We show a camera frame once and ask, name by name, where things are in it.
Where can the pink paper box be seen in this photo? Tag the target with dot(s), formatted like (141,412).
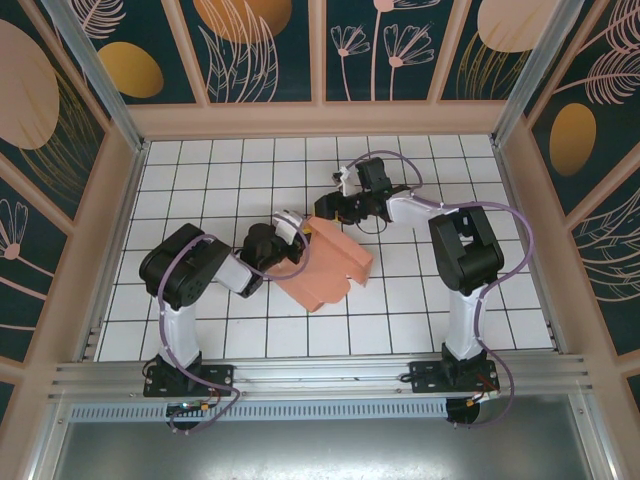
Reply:
(330,265)

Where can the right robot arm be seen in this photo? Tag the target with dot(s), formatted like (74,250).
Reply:
(467,310)

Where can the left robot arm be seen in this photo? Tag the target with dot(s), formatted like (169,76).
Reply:
(180,325)

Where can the dark panel with pink flowers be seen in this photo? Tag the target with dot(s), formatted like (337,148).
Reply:
(360,85)

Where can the dark panel pink circle gold lines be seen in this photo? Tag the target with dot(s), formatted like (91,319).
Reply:
(475,75)

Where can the small green circuit board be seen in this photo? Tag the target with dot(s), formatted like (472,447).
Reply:
(192,407)

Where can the dark panel orange circle leaves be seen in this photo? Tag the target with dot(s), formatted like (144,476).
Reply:
(240,50)

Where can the metal sheet panel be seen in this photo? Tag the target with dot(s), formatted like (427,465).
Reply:
(320,450)

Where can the dark panel with orange oval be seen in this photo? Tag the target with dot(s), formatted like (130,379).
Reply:
(132,70)

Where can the dark panel orange oval fern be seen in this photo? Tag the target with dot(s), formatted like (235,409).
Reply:
(590,125)

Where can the dark panel single pink flower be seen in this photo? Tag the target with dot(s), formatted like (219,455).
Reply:
(25,280)

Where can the dark panel pink fern leaves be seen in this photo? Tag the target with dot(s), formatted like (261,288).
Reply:
(615,270)

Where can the dark panel large pink oval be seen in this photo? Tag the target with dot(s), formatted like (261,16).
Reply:
(30,100)

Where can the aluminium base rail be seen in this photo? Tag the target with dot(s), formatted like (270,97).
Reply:
(320,372)

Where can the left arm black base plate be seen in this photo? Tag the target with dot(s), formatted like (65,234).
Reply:
(220,380)

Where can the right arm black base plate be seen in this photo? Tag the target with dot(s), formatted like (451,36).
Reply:
(425,377)

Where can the right aluminium frame post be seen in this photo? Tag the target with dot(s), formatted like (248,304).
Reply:
(535,65)

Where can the aluminium frame post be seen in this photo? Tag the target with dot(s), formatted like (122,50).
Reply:
(100,85)
(535,65)

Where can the left aluminium frame post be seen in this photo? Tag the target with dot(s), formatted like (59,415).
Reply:
(100,85)

